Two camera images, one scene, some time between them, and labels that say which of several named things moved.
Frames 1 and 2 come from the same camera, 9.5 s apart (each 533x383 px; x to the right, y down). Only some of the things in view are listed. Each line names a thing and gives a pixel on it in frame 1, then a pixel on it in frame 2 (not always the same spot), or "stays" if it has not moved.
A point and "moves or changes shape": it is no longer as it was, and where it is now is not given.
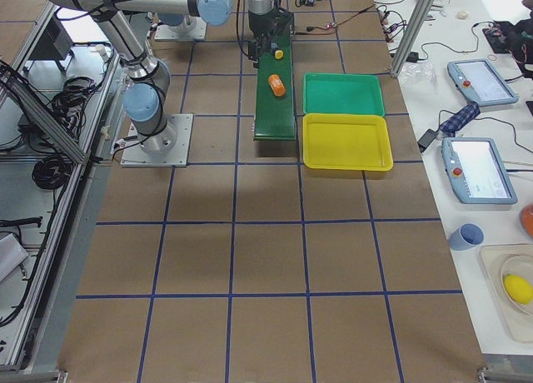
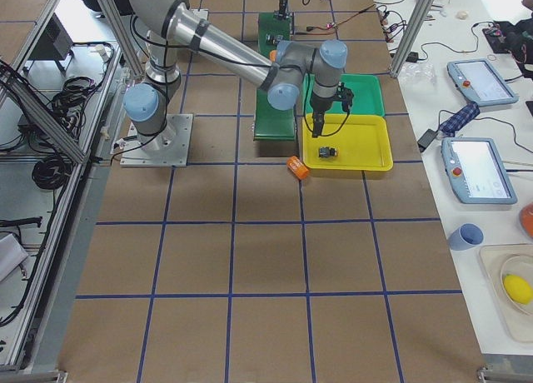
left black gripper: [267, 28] → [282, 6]
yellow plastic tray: [346, 141] stays
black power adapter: [426, 139] stays
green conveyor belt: [276, 119] stays
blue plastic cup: [466, 236] stays
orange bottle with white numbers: [276, 85] moves or changes shape
